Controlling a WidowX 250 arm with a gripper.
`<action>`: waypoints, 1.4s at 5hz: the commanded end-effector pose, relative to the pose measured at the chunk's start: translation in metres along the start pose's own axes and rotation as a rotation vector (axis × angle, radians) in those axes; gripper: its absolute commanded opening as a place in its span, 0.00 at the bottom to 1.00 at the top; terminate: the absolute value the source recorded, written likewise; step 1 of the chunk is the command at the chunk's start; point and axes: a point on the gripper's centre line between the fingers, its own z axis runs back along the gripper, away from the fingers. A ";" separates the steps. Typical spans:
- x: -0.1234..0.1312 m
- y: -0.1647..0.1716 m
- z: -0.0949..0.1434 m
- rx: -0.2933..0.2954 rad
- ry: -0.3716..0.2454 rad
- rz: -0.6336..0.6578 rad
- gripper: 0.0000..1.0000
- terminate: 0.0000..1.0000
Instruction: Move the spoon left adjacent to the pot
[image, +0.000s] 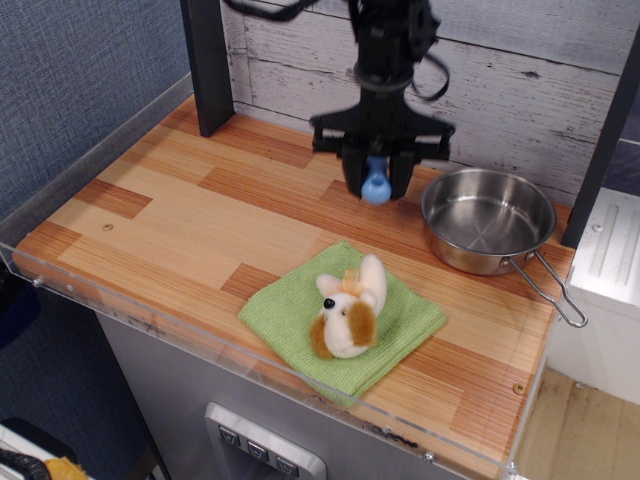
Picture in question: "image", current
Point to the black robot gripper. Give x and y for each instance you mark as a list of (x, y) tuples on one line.
[(381, 123)]

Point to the blue handled grey spoon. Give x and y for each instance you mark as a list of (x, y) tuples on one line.
[(376, 188)]

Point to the stainless steel pot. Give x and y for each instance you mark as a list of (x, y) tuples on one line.
[(491, 223)]

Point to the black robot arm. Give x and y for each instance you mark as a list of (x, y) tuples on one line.
[(392, 37)]

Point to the white brown plush dog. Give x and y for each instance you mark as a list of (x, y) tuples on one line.
[(346, 325)]

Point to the green folded cloth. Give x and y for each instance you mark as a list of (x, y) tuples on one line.
[(282, 314)]

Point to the white appliance at right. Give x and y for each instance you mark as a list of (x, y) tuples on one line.
[(604, 282)]

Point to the grey cabinet with buttons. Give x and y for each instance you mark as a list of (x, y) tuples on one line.
[(217, 411)]

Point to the yellow black object bottom left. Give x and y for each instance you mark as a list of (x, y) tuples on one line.
[(32, 468)]

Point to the black left vertical post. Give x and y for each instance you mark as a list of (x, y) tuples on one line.
[(206, 46)]

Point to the black vertical post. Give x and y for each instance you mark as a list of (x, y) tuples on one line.
[(206, 46), (615, 121)]

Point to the black right vertical post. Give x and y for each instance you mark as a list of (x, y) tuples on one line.
[(615, 121)]

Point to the clear acrylic guard rail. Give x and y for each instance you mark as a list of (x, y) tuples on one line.
[(168, 234)]

